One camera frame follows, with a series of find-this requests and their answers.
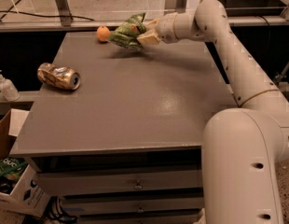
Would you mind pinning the white pump bottle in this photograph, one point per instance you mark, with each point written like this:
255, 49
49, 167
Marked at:
8, 89

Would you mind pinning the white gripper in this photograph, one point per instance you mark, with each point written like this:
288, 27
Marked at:
165, 28

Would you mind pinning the open cardboard box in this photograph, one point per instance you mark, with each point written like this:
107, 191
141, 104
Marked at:
18, 192

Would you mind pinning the green jalapeno chip bag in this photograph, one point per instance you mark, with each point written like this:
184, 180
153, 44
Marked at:
126, 34

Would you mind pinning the green package in box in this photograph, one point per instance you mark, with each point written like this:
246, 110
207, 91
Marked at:
12, 168

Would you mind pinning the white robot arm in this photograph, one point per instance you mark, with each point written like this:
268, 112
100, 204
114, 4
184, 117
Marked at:
240, 145

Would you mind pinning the crushed gold soda can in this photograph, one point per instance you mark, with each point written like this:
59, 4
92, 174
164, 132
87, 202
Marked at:
60, 77

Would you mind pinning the grey metal rail frame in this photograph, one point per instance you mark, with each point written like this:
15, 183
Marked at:
48, 15

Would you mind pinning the grey drawer cabinet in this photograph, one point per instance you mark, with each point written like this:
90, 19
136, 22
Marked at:
124, 148

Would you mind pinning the orange fruit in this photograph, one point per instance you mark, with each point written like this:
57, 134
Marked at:
103, 33

